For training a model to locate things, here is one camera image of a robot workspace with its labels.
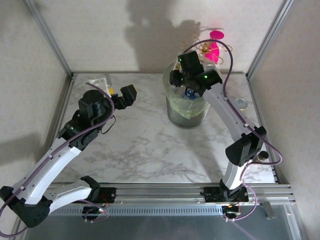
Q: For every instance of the translucent bin with green liner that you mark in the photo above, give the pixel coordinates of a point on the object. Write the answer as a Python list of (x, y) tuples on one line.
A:
[(185, 120)]

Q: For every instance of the aluminium mounting rail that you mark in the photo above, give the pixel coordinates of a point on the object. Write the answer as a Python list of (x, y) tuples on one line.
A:
[(160, 193)]

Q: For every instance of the pink plastic goblet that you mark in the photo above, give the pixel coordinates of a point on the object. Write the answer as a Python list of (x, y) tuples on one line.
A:
[(215, 53)]

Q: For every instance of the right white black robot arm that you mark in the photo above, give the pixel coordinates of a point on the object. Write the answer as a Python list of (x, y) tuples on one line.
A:
[(225, 112)]

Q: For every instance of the grey metal bracket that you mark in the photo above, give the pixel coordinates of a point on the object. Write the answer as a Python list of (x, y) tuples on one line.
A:
[(268, 211)]

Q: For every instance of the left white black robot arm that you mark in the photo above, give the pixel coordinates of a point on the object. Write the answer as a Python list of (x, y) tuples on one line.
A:
[(55, 162)]

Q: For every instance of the aluminium frame post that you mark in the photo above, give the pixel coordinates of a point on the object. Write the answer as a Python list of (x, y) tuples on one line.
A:
[(48, 35), (270, 35)]

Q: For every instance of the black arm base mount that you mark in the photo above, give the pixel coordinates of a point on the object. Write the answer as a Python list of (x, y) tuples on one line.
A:
[(105, 195), (212, 193)]

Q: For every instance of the grey metal shelf plate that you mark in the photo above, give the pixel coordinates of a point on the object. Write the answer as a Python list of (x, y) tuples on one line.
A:
[(160, 227)]

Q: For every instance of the small yellow tin can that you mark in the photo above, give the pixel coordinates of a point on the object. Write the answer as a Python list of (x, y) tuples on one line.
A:
[(241, 102)]

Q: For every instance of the small black control board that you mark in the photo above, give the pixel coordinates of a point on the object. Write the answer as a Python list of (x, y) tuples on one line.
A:
[(93, 211), (230, 211)]

